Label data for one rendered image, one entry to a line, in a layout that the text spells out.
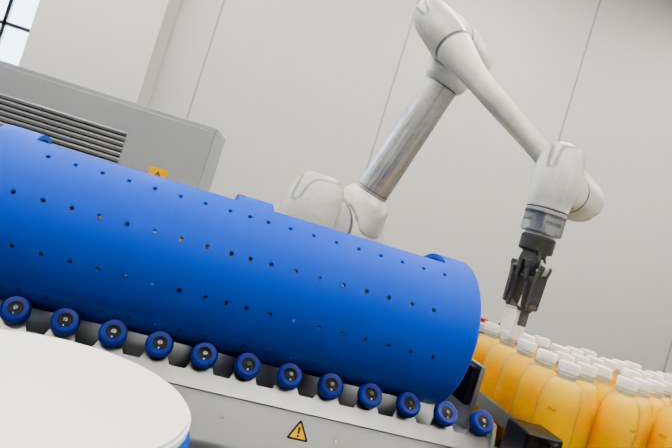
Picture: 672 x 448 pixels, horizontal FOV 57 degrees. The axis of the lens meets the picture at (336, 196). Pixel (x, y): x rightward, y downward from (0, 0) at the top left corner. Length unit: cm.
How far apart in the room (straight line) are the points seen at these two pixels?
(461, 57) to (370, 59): 241
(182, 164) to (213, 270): 162
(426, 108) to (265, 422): 103
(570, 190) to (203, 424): 87
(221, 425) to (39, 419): 58
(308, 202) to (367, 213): 22
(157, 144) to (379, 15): 194
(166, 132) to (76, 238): 165
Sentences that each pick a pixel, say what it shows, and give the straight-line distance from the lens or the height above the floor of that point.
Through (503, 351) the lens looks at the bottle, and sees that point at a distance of 142.
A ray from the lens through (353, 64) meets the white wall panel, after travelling 397.
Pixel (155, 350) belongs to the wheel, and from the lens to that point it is 107.
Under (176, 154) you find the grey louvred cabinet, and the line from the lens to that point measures 262.
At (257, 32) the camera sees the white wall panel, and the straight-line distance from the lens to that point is 398.
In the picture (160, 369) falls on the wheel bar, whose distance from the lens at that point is 108.
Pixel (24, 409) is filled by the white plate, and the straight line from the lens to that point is 56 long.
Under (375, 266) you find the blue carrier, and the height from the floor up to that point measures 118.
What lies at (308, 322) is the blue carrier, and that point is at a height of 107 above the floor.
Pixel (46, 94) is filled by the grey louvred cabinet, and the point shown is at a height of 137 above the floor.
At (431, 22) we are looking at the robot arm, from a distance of 169.
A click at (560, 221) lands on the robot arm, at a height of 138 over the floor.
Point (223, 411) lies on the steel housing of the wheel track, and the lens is 109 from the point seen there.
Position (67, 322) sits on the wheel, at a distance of 108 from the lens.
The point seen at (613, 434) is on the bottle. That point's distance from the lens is 132.
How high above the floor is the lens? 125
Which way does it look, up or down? 2 degrees up
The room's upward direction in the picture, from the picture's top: 17 degrees clockwise
